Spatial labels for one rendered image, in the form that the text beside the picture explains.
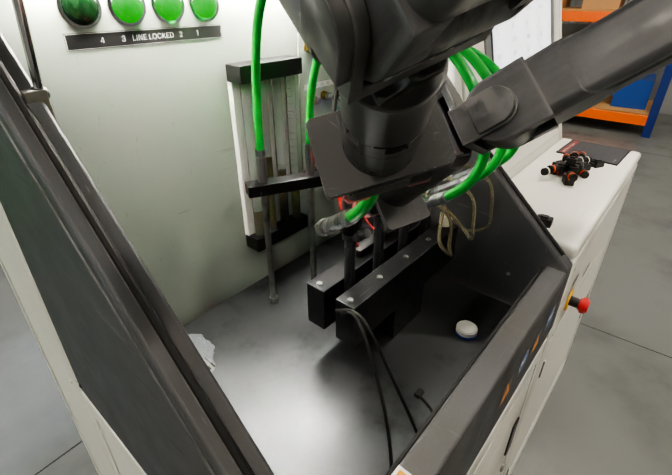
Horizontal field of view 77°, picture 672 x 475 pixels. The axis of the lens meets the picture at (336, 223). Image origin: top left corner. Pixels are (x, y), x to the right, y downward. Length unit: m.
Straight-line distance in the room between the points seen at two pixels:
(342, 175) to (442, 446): 0.35
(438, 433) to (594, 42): 0.42
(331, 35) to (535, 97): 0.26
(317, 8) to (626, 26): 0.30
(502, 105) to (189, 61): 0.50
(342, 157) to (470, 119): 0.13
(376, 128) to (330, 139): 0.09
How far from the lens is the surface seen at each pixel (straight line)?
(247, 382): 0.76
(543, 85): 0.41
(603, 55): 0.41
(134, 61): 0.70
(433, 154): 0.33
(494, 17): 0.19
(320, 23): 0.17
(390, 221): 0.49
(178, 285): 0.84
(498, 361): 0.65
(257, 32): 0.66
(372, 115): 0.23
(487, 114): 0.39
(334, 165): 0.32
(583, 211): 1.05
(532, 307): 0.76
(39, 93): 0.50
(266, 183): 0.75
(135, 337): 0.41
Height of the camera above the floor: 1.40
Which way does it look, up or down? 29 degrees down
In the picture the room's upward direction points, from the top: straight up
